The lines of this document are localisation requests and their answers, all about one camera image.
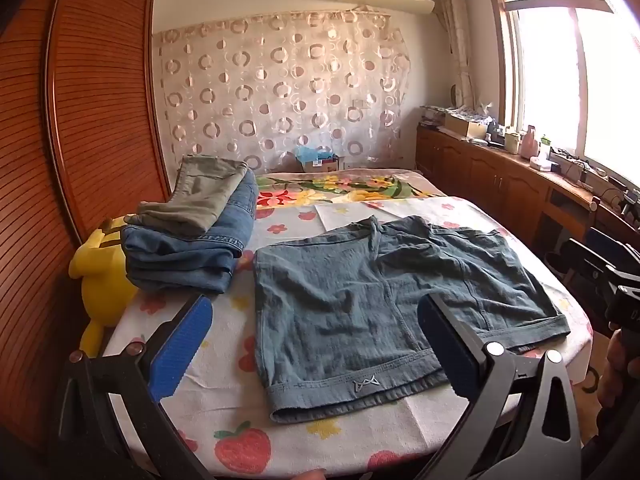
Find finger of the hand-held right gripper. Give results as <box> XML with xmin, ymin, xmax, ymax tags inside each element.
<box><xmin>585</xmin><ymin>227</ymin><xmax>640</xmax><ymax>267</ymax></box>
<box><xmin>547</xmin><ymin>239</ymin><xmax>620</xmax><ymax>292</ymax></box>

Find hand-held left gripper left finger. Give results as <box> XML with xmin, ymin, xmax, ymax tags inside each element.
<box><xmin>47</xmin><ymin>294</ymin><xmax>216</xmax><ymax>480</ymax></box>

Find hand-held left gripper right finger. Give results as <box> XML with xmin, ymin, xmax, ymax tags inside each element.
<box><xmin>417</xmin><ymin>294</ymin><xmax>583</xmax><ymax>480</ymax></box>

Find blue-grey shorts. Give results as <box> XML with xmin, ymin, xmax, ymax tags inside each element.
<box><xmin>252</xmin><ymin>215</ymin><xmax>572</xmax><ymax>425</ymax></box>

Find folded olive pants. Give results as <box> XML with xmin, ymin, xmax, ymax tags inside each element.
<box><xmin>123</xmin><ymin>155</ymin><xmax>249</xmax><ymax>236</ymax></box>

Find person's right hand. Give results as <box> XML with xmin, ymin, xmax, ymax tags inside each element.
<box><xmin>597</xmin><ymin>331</ymin><xmax>640</xmax><ymax>409</ymax></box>

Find fruit-print bed sheet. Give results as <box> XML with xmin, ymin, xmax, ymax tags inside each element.
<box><xmin>102</xmin><ymin>195</ymin><xmax>593</xmax><ymax>479</ymax></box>

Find folded blue jeans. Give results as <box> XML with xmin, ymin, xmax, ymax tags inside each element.
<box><xmin>121</xmin><ymin>169</ymin><xmax>260</xmax><ymax>295</ymax></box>

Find yellow plush toy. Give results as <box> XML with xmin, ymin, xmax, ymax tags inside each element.
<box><xmin>69</xmin><ymin>217</ymin><xmax>140</xmax><ymax>358</ymax></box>

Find flat cardboard box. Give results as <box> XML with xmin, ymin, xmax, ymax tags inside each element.
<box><xmin>444</xmin><ymin>112</ymin><xmax>489</xmax><ymax>139</ymax></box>

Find wooden-framed window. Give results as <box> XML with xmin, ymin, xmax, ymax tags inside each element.
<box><xmin>485</xmin><ymin>0</ymin><xmax>640</xmax><ymax>183</ymax></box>

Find floral blanket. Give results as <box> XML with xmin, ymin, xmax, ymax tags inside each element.
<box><xmin>255</xmin><ymin>169</ymin><xmax>446</xmax><ymax>210</ymax></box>

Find pile of plastic-wrapped clutter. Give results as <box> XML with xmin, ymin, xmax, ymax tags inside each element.
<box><xmin>419</xmin><ymin>104</ymin><xmax>453</xmax><ymax>127</ymax></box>

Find cardboard box with blue cloth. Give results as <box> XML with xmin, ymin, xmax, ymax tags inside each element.
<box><xmin>294</xmin><ymin>146</ymin><xmax>335</xmax><ymax>164</ymax></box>

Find wooden slatted wardrobe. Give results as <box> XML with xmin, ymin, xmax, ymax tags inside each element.
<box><xmin>0</xmin><ymin>0</ymin><xmax>173</xmax><ymax>453</ymax></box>

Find patterned window curtain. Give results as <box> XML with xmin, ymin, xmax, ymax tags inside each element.
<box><xmin>436</xmin><ymin>0</ymin><xmax>480</xmax><ymax>110</ymax></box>

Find circle-patterned wall curtain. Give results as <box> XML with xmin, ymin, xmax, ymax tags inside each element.
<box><xmin>152</xmin><ymin>7</ymin><xmax>412</xmax><ymax>175</ymax></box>

